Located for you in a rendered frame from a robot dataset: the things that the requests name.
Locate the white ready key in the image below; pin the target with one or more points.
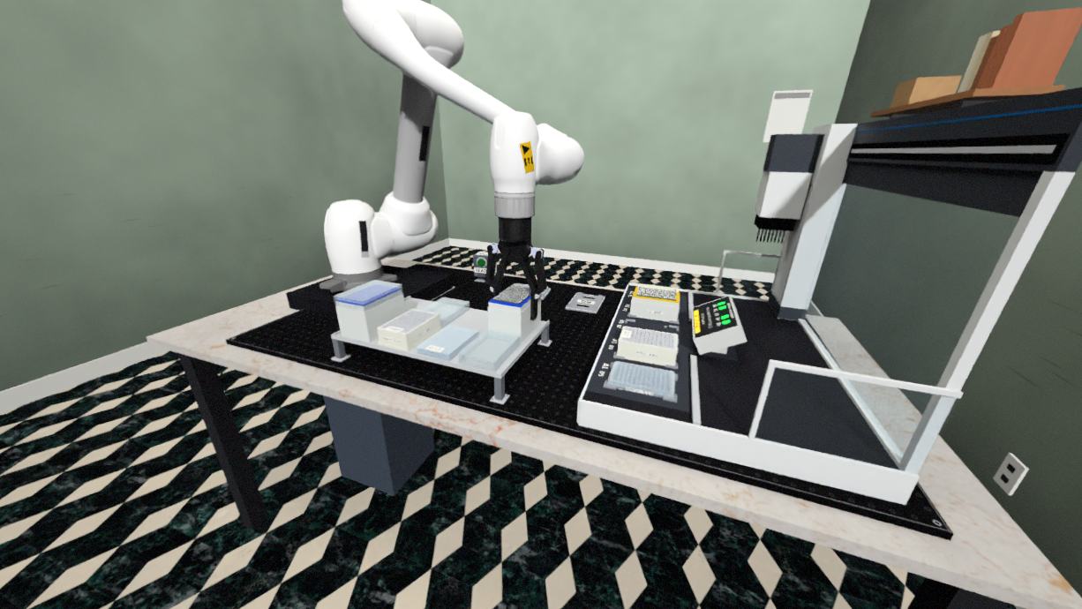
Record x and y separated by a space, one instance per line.
480 264

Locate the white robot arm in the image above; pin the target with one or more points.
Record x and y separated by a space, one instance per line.
522 154

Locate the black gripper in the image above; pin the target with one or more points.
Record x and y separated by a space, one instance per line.
515 246

